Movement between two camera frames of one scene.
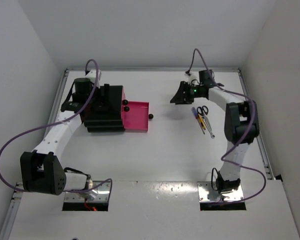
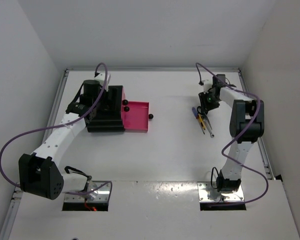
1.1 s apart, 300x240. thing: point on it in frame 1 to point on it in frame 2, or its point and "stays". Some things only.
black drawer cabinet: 103,114 stays
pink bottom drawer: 136,119 stays
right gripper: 182,96 to 205,105
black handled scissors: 202,111 stays
